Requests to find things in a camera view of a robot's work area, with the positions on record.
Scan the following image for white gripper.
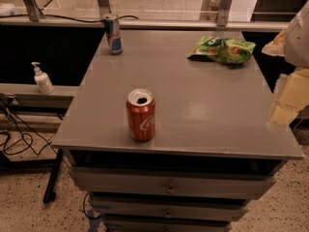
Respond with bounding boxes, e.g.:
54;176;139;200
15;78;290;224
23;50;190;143
262;1;309;126

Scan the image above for red coke can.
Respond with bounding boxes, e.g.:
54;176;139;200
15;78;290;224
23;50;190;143
126;88;155;142

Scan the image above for green rice chip bag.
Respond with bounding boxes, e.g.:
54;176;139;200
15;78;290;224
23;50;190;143
186;36;256;65

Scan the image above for blue silver energy drink can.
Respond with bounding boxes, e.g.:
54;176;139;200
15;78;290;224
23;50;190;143
103;14;123;55

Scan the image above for grey top drawer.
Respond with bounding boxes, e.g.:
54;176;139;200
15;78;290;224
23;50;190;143
69;166;275;200

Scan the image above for grey drawer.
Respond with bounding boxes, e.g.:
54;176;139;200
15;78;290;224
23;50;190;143
103;217;231;232
69;166;275;200
91;196;247;221

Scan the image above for grey middle drawer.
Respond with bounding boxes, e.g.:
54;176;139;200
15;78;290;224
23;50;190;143
91;196;247;221

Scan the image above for grey bottom drawer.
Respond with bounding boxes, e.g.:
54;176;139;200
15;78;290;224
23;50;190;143
103;217;231;232

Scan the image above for white pump dispenser bottle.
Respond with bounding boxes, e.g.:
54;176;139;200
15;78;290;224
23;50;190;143
32;62;54;95

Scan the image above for black metal stand leg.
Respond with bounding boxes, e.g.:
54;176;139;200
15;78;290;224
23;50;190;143
42;149;63;204

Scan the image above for grey metal rail frame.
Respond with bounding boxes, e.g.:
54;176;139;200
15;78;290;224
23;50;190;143
0;0;309;34

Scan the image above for black cable on ledge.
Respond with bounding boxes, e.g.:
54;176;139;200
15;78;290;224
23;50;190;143
0;13;140;24

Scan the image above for black floor cables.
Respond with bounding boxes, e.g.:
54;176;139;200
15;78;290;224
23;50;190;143
0;95;66;161

